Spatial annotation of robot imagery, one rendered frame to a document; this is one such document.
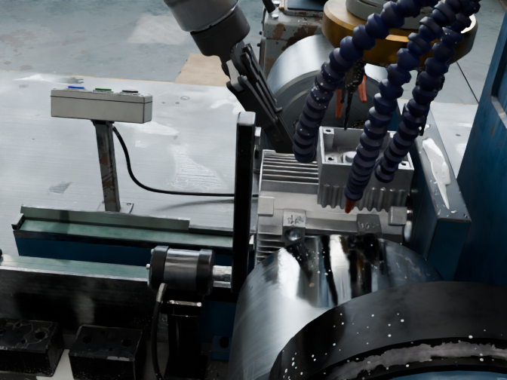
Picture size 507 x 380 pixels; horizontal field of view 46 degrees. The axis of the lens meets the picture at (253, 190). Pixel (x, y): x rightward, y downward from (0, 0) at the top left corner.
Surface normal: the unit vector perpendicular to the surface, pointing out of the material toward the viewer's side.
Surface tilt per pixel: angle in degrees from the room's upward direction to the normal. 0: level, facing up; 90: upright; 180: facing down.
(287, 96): 90
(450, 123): 0
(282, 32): 90
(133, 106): 66
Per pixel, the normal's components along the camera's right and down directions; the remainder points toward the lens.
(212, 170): 0.04, -0.82
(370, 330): -0.48, -0.74
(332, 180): -0.06, 0.57
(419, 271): 0.51, -0.68
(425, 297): -0.19, -0.81
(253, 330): -0.78, -0.54
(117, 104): -0.05, 0.19
